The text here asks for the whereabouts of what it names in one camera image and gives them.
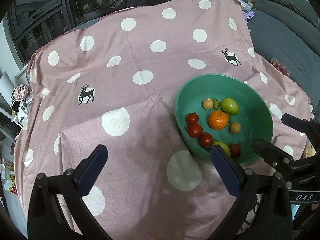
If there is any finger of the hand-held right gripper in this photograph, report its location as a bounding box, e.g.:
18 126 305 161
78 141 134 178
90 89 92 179
281 113 320 145
252 139 305 171

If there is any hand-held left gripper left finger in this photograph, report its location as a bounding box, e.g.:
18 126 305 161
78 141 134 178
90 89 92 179
27 144 112 240

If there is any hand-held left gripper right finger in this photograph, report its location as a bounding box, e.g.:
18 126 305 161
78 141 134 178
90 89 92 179
209 145 293 240

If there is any large red tomato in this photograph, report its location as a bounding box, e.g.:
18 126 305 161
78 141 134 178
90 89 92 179
229 144 242 158

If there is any green tomato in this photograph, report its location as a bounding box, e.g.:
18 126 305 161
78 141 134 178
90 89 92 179
213 141 231 157
219 97 239 115

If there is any orange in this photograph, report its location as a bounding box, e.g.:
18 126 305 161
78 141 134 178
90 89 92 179
207 110 229 130

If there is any green plastic bowl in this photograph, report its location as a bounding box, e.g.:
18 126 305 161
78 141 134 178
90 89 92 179
174 73 274 165

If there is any yellow packet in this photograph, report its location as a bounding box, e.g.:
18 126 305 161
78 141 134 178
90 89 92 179
302 140 317 159

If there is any red snack packet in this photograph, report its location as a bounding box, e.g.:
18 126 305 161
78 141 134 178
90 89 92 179
271 58 290 77

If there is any grey sofa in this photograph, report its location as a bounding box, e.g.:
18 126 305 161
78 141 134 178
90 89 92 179
246 0 320 98

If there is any pile of clothes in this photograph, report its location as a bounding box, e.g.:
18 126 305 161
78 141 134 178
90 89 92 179
12 84 33 100

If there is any pink polka dot blanket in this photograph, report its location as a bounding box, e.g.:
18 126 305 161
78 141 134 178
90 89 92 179
14 0 315 240

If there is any purple cloth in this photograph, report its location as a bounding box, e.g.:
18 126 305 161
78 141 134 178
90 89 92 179
241 9 257 20

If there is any white board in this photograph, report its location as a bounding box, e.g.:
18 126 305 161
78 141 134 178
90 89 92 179
0 71 12 115

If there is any dark window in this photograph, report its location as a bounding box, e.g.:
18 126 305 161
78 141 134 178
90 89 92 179
7 0 193 65

